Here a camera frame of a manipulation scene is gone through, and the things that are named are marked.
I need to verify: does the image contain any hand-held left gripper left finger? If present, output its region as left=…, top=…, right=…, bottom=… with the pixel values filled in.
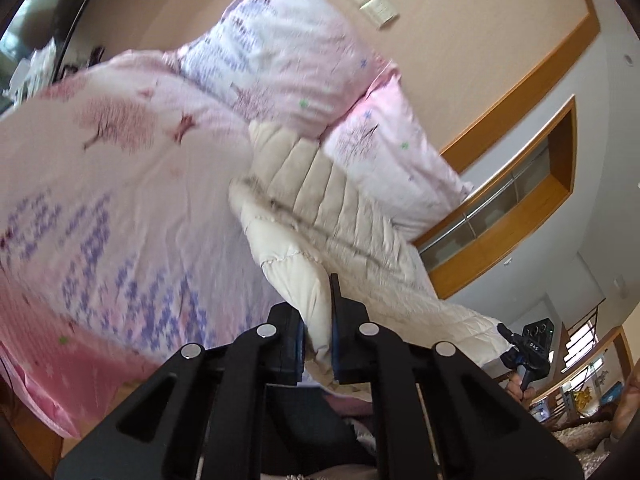
left=54, top=304, right=307, bottom=480

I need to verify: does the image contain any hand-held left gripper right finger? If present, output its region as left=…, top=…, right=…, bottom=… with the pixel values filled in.
left=327, top=272, right=586, bottom=480

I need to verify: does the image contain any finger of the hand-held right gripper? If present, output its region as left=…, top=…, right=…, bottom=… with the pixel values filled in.
left=496, top=322, right=521, bottom=361

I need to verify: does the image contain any cream quilted blanket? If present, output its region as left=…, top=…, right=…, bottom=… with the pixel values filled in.
left=227, top=120, right=513, bottom=401

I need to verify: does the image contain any person's right hand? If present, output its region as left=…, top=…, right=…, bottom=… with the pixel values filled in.
left=505, top=372, right=534, bottom=404

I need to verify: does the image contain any dark metal railing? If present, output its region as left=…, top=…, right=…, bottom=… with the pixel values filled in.
left=564, top=305, right=608, bottom=352

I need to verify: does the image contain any dark cloth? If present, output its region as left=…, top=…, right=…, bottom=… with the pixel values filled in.
left=265, top=382, right=376, bottom=476

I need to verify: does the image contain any wooden headboard with glass panels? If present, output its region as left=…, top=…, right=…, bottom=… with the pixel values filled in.
left=412, top=97, right=578, bottom=301

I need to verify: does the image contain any fuzzy beige garment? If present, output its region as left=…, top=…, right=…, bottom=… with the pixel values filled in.
left=545, top=417, right=622, bottom=462

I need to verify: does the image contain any pink floral pillow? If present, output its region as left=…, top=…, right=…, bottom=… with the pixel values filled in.
left=175, top=0, right=401, bottom=138
left=322, top=72, right=476, bottom=243

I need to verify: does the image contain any pink floral bed sheet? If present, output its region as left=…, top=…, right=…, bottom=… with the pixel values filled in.
left=0, top=50, right=311, bottom=438

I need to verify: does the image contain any wooden wall trim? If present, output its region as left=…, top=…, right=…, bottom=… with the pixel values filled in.
left=440, top=0, right=601, bottom=172

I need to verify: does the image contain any white wall switch plate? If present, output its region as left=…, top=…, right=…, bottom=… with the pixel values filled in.
left=360, top=0, right=401, bottom=28

